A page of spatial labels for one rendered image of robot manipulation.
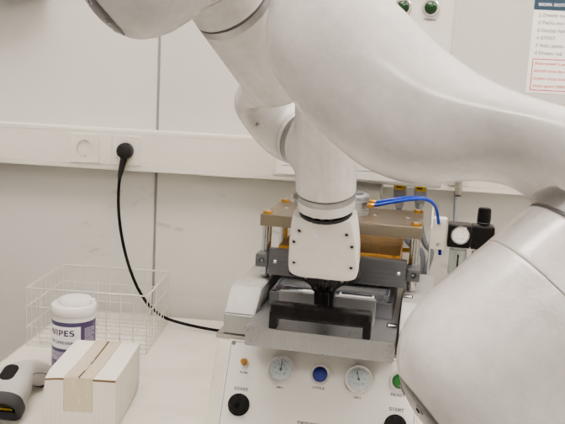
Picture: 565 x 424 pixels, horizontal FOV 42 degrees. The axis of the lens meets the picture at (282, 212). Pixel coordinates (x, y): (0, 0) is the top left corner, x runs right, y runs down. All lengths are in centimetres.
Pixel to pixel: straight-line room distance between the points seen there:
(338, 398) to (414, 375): 71
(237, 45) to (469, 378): 49
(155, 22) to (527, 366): 36
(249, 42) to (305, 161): 22
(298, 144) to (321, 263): 18
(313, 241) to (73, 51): 101
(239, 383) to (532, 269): 79
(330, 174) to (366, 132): 49
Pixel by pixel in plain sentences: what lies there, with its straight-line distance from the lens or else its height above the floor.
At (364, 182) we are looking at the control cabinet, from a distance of 142.
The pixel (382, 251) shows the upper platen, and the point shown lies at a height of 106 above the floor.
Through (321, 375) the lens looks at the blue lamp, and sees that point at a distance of 114.
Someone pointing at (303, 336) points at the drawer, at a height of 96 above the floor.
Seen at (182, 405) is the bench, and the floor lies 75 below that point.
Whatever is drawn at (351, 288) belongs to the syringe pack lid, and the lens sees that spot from 121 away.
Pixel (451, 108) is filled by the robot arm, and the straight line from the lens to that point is 47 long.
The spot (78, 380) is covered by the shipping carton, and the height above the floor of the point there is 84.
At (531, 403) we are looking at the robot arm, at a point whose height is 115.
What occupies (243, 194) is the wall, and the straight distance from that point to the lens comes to 179.
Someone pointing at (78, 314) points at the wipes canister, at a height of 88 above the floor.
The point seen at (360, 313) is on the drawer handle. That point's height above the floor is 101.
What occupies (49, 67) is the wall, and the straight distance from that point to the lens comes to 189.
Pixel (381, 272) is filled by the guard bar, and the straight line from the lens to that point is 121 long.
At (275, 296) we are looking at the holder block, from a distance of 120.
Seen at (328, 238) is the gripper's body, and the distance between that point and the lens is 102.
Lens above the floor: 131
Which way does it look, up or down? 9 degrees down
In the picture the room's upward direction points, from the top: 3 degrees clockwise
